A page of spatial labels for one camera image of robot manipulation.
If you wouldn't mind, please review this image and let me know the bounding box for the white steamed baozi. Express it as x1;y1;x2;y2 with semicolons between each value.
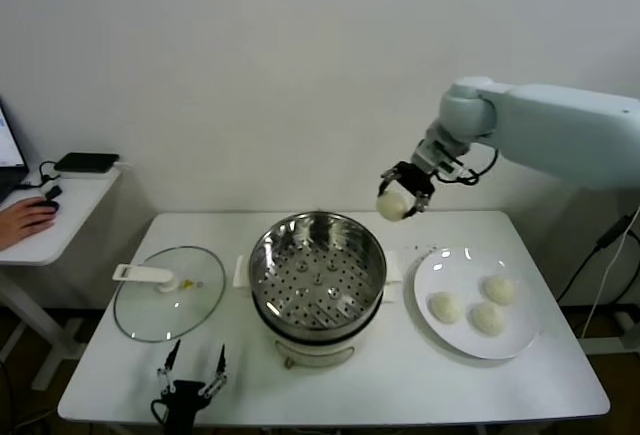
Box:
468;301;506;335
375;189;410;221
480;274;518;305
428;291;464;325

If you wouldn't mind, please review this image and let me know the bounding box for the black flat box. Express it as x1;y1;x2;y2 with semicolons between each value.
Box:
53;152;120;174

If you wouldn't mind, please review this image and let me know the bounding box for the person's hand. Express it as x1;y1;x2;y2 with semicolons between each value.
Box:
0;198;57;251

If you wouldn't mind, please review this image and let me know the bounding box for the black laptop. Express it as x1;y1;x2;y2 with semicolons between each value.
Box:
0;97;30;204

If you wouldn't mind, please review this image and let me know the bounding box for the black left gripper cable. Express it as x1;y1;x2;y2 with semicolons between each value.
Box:
151;397;171;429

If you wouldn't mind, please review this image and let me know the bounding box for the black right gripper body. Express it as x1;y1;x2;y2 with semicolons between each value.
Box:
387;159;436;201

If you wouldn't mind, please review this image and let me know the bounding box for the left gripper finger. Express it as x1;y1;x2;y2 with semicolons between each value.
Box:
198;343;229;399
157;338;182;397

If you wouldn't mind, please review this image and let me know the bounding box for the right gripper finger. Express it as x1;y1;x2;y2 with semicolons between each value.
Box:
404;193;432;219
377;164;401;196

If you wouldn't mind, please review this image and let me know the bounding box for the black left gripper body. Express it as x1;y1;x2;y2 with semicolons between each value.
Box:
164;379;210;435

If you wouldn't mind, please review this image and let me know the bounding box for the cream electric cooker base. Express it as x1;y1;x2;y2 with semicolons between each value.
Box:
272;337;357;371

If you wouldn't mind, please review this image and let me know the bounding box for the thin black desk cable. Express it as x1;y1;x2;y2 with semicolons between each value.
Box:
19;159;66;191

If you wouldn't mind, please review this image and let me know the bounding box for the black white stand base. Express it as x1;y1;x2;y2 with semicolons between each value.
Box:
582;304;640;356

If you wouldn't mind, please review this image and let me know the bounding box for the white cable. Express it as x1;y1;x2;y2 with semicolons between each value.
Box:
582;234;640;340

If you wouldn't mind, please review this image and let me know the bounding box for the white round plate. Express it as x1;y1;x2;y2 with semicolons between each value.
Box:
403;246;543;361

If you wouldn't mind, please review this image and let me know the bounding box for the stainless steel steamer basket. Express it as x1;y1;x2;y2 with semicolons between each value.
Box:
248;211;389;334

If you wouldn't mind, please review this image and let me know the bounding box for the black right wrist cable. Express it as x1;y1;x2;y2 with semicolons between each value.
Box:
467;146;500;187

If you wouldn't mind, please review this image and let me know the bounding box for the white side table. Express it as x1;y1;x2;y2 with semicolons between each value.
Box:
0;162;124;392

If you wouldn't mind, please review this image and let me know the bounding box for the glass lid with white handle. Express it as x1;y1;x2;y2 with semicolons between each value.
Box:
112;245;227;344

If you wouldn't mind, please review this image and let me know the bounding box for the cream cooker pot with handles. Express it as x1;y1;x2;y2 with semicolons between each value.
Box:
233;249;404;349

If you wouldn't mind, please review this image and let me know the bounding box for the grey right wrist camera module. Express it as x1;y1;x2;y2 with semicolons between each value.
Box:
413;129;474;182

